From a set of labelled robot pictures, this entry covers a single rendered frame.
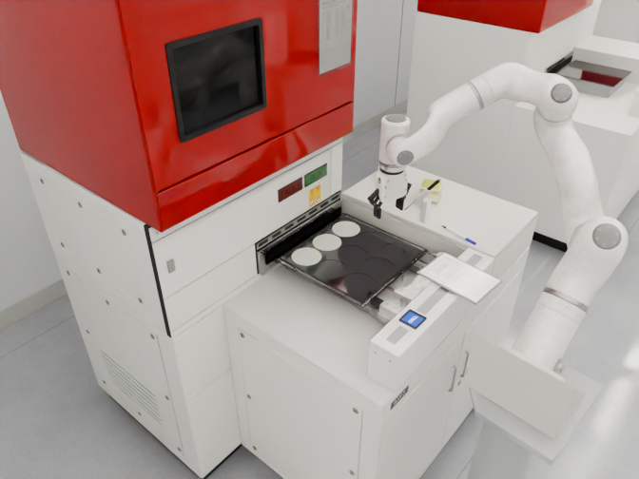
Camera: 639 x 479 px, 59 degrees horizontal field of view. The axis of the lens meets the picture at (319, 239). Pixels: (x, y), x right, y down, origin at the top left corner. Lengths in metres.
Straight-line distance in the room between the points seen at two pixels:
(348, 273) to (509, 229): 0.58
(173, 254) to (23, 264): 1.70
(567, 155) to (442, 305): 0.53
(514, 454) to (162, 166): 1.24
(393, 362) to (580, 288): 0.51
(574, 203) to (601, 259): 0.19
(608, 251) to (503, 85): 0.54
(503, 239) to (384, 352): 0.66
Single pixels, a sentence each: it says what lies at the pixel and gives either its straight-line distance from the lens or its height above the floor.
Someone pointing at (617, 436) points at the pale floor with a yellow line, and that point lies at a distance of 2.80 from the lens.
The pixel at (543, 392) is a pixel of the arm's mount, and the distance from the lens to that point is 1.52.
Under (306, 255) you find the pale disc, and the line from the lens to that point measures 1.91.
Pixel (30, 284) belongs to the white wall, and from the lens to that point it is 3.30.
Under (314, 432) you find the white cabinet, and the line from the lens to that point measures 1.90.
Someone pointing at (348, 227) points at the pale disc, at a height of 0.90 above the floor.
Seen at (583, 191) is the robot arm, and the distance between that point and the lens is 1.65.
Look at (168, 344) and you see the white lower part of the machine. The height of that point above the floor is 0.78.
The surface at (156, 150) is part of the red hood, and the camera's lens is 1.40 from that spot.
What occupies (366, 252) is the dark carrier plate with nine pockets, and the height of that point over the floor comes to 0.90.
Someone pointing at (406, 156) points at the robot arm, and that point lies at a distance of 1.62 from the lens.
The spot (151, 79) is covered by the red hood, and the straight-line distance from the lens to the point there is 1.35.
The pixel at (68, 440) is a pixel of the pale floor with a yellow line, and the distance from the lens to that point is 2.71.
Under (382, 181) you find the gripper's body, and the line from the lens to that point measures 1.73.
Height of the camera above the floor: 2.04
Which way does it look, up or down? 35 degrees down
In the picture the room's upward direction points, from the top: straight up
